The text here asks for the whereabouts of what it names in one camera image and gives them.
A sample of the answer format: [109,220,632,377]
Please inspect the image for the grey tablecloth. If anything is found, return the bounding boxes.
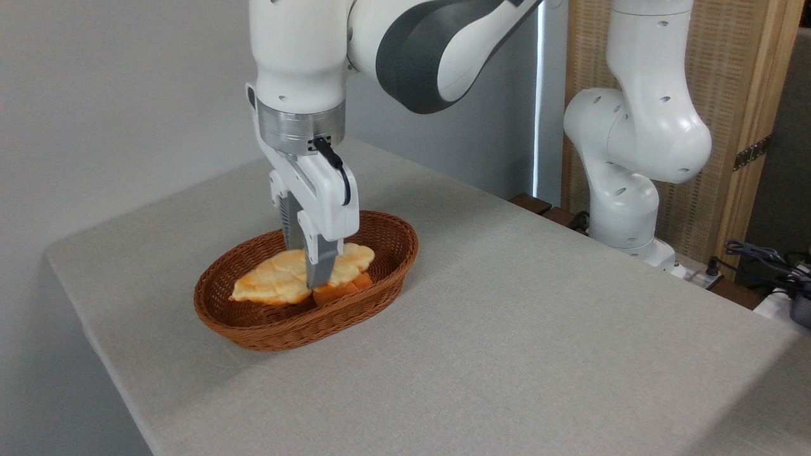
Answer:
[44,139,811,456]

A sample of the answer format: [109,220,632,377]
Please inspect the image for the wooden rattan folding screen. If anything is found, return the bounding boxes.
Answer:
[561,0,806,281]

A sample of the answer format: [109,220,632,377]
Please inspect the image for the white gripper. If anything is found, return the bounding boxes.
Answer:
[255,124,361,291]

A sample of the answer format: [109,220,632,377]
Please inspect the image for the metal screen hinge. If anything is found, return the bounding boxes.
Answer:
[733,135,772,172]

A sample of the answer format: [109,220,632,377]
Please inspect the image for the braided golden bread loaf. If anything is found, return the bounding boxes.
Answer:
[229,243,376,307]

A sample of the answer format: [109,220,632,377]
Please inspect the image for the bundle of black cables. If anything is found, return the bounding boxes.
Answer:
[724,239,811,298]

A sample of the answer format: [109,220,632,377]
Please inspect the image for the brown wicker basket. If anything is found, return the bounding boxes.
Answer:
[194,210,419,353]

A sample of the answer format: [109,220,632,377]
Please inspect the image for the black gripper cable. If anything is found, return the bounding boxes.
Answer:
[313,136,352,207]

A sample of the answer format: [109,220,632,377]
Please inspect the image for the small orange bread roll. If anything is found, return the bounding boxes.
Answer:
[312,272,374,309]

